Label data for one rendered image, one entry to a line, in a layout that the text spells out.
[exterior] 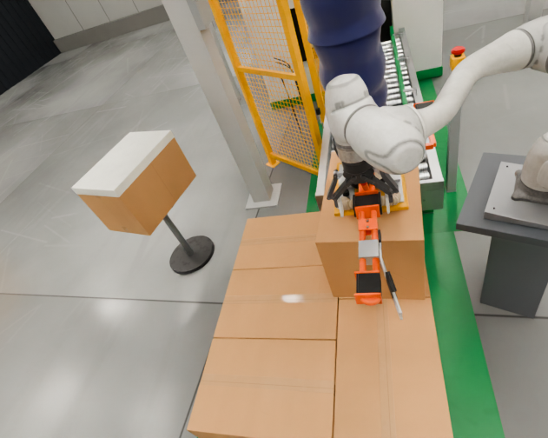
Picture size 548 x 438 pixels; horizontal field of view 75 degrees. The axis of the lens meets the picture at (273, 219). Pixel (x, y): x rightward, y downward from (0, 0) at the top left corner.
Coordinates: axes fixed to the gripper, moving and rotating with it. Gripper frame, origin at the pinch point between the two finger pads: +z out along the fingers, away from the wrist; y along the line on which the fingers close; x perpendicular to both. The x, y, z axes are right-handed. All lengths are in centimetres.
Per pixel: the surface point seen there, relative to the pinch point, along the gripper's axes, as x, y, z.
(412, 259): -10.4, -13.2, 38.3
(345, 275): -12, 14, 50
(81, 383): 19, 202, 123
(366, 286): 19.2, 0.7, 12.1
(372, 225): -5.3, -1.0, 12.7
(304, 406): 36, 30, 68
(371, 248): 4.8, -0.6, 12.7
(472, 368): -5, -39, 121
